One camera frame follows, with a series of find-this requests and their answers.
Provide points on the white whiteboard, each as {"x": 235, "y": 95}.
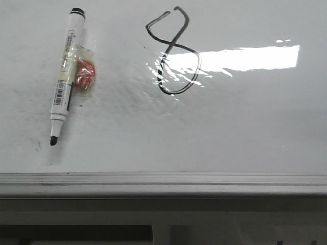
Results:
{"x": 191, "y": 98}

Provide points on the white black whiteboard marker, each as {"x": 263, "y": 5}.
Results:
{"x": 77, "y": 72}

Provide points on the grey metal table rail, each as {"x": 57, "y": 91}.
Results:
{"x": 245, "y": 219}

